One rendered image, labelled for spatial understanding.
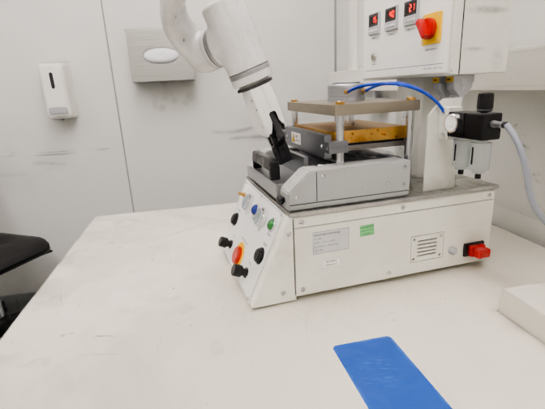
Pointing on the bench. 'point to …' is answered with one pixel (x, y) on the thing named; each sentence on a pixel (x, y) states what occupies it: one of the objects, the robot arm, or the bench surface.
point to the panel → (252, 238)
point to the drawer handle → (266, 164)
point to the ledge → (525, 307)
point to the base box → (374, 244)
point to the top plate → (349, 90)
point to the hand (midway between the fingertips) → (281, 153)
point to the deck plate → (465, 185)
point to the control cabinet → (434, 64)
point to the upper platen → (362, 132)
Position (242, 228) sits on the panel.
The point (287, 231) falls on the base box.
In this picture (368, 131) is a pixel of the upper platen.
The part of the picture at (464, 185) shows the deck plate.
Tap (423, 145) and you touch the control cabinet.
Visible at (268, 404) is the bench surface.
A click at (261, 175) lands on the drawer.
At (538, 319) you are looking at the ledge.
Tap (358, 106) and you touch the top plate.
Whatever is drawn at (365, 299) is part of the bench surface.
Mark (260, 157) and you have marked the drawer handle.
